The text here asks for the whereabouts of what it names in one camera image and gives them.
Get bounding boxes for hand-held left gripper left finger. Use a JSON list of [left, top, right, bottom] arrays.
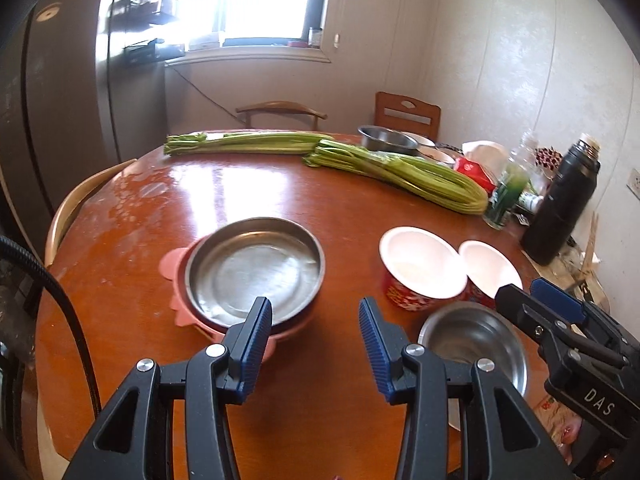
[[62, 296, 273, 480]]

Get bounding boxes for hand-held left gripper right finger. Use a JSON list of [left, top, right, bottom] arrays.
[[358, 296, 576, 480]]

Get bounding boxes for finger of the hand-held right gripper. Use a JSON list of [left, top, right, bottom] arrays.
[[495, 284, 631, 367], [530, 277, 640, 361]]

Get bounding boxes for small red paper bowl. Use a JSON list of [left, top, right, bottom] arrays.
[[457, 240, 523, 308]]

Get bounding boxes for stainless steel bowl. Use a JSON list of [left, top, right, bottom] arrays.
[[417, 302, 530, 431]]

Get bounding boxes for round steel plate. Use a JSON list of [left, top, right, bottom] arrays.
[[185, 216, 326, 333]]

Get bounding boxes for large red paper bowl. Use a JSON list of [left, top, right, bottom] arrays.
[[379, 226, 468, 311]]

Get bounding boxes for pink animal-shaped plate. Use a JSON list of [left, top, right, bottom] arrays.
[[160, 247, 321, 363]]

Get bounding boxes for light wooden sticks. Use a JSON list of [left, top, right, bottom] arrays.
[[580, 211, 603, 286]]

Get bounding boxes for black thermos flask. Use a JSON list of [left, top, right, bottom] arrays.
[[520, 133, 601, 267]]

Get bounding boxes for clear plastic bottle green label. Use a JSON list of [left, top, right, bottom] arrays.
[[482, 132, 538, 231]]

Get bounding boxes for dark red dried flowers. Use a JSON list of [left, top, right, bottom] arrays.
[[534, 146, 563, 173]]

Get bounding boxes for red packet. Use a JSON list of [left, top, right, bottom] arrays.
[[452, 156, 493, 186]]

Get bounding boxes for white plastic bag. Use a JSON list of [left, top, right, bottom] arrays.
[[461, 140, 511, 181]]

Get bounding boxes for wrapped celery bunch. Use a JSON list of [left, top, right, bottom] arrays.
[[302, 140, 488, 216]]

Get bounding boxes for white rimmed bowl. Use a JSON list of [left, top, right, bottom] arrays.
[[402, 132, 457, 166]]

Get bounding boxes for long celery bunch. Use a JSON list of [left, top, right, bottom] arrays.
[[164, 131, 336, 157]]

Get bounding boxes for steel basin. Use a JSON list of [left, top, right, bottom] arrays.
[[357, 125, 420, 155]]

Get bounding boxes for wooden chair with cutout back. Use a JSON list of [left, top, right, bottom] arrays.
[[375, 91, 442, 142]]

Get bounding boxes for light wooden chair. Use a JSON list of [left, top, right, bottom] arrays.
[[45, 159, 138, 267]]

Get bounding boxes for wooden chair with curved back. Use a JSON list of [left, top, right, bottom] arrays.
[[236, 101, 328, 132]]

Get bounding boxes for grey refrigerator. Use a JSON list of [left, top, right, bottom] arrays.
[[0, 0, 168, 221]]

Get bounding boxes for window with white sill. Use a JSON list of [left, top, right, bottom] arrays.
[[165, 0, 335, 67]]

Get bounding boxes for thick black cable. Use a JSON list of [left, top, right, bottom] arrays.
[[0, 234, 101, 416]]

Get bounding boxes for thin wall wire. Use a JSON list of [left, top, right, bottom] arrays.
[[167, 65, 241, 118]]

